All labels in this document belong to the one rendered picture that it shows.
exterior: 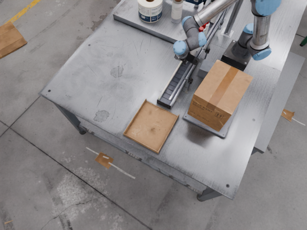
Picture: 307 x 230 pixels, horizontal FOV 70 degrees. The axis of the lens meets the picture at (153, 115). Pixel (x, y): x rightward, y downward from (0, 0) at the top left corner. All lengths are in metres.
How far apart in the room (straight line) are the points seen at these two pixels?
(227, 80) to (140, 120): 0.61
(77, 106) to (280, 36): 1.72
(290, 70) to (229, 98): 0.79
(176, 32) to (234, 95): 0.81
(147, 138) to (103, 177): 0.96
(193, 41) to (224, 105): 0.40
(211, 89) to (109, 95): 0.73
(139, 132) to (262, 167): 1.45
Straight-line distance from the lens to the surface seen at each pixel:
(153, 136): 1.45
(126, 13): 2.06
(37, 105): 2.81
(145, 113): 1.52
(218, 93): 1.31
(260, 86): 1.80
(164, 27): 1.93
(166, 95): 1.53
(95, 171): 2.31
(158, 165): 2.02
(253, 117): 1.65
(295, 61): 2.07
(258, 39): 1.54
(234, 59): 1.79
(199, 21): 1.41
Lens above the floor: 2.20
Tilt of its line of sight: 65 degrees down
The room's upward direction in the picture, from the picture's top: straight up
